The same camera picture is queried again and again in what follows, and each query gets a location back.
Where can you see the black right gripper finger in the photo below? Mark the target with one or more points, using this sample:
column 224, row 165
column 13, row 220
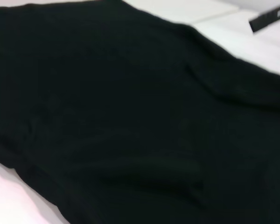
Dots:
column 268, row 16

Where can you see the black t-shirt with FREE print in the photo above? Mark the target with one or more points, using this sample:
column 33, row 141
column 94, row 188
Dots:
column 121, row 121

